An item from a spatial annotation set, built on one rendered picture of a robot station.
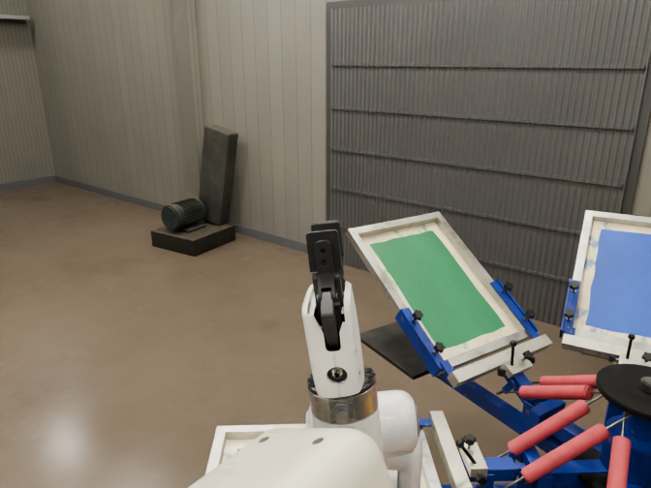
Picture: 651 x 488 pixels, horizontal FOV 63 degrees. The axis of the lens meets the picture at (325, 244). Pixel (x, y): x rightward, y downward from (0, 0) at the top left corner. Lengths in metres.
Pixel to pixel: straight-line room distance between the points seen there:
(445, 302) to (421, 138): 3.14
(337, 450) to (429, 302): 2.04
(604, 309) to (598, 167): 2.26
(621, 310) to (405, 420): 2.22
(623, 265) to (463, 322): 0.91
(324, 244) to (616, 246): 2.62
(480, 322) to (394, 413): 1.88
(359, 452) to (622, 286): 2.53
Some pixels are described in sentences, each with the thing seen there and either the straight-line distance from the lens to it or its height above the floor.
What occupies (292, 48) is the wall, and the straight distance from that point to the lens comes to 6.45.
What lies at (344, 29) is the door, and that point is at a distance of 5.92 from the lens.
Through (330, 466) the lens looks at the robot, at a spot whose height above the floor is 2.03.
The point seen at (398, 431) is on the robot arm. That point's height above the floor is 1.90.
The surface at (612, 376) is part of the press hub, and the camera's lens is 2.06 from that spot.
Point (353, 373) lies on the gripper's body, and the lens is 0.54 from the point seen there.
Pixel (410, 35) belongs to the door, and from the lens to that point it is 5.48.
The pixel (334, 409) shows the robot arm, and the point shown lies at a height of 1.98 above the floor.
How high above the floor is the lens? 2.32
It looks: 19 degrees down
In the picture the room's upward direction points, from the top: straight up
